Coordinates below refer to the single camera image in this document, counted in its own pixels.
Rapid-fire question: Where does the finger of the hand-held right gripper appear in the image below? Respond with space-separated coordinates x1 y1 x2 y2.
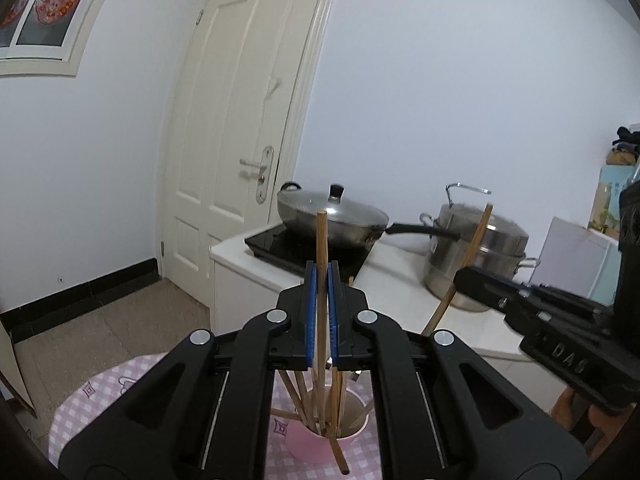
460 266 619 342
452 275 626 412

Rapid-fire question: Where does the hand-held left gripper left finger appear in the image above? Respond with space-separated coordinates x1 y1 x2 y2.
57 260 318 480

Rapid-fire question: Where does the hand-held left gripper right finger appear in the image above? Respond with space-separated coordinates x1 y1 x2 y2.
327 260 588 480

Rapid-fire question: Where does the long wooden chopstick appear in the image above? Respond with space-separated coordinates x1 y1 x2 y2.
312 211 330 436
421 203 495 337

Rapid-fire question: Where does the pile of wooden chopsticks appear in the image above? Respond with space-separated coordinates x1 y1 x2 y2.
270 367 351 476

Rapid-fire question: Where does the pink paper cup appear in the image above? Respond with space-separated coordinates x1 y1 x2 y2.
272 387 375 465

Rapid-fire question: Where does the pale green appliance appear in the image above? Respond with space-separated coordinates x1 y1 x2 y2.
587 237 623 306

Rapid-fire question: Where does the white flat board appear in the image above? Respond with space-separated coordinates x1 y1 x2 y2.
529 216 621 306

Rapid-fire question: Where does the stainless steel steamer pot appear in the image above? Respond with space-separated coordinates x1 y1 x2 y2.
419 182 542 313

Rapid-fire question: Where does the black induction cooker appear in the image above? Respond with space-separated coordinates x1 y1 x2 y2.
243 225 381 281

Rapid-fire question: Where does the glass jar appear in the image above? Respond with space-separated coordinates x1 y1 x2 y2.
589 182 613 233

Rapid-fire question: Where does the white kitchen cabinet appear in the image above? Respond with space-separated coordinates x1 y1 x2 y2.
210 237 571 411

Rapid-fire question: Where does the colourful cardboard box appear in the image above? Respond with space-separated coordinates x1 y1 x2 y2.
597 162 640 196

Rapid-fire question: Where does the glass wok lid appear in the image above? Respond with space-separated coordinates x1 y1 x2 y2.
277 183 390 228

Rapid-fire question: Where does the black cloth pile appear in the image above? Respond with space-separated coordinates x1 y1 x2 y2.
611 125 640 156

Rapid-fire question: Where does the cream panelled door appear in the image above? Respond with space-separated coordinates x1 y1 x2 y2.
159 0 343 306

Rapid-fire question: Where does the pink checked tablecloth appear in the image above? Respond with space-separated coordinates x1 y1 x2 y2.
48 352 386 480

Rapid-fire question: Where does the beige board with brown edge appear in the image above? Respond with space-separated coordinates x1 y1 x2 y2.
0 317 38 418

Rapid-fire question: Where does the white framed window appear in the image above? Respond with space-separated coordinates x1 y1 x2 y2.
0 0 128 78

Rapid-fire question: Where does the steel wok with black handle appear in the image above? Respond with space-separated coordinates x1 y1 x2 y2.
276 205 461 256

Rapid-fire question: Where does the metal door handle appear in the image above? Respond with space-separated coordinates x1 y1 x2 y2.
239 145 276 205

